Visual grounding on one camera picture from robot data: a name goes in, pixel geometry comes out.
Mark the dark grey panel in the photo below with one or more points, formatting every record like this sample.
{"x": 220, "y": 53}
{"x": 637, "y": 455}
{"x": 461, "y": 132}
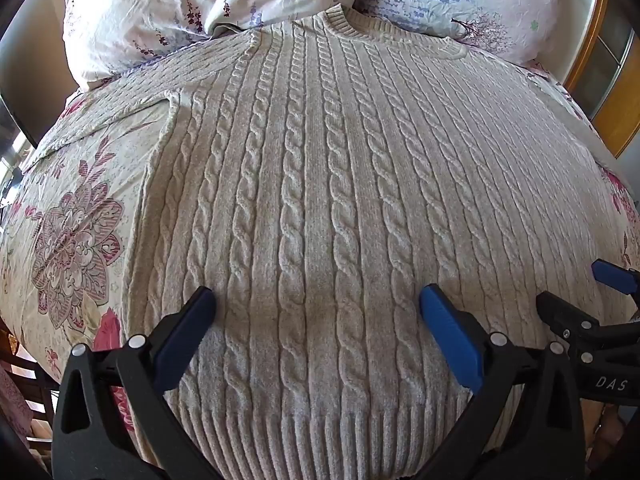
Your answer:
{"x": 30, "y": 70}

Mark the wooden headboard shelf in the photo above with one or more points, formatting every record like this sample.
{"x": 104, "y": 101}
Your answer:
{"x": 605, "y": 75}

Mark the dark wooden chair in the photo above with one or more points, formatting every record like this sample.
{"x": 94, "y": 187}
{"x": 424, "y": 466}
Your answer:
{"x": 37, "y": 410}

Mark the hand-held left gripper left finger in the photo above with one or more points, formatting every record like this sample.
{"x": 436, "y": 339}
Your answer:
{"x": 185, "y": 335}

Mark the white pillow purple flower print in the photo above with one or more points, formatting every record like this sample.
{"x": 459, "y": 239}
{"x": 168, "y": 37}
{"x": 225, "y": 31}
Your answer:
{"x": 150, "y": 15}

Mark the floral bed sheet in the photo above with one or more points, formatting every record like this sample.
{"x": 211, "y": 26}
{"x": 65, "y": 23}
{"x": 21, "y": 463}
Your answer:
{"x": 75, "y": 185}

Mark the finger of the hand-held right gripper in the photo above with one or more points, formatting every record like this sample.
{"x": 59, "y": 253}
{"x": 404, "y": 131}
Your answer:
{"x": 575, "y": 325}
{"x": 607, "y": 272}

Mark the person's right hand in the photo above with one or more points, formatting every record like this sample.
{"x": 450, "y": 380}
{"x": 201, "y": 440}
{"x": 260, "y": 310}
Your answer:
{"x": 607, "y": 430}

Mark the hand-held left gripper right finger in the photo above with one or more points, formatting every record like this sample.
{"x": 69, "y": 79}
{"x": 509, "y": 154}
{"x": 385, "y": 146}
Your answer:
{"x": 450, "y": 330}

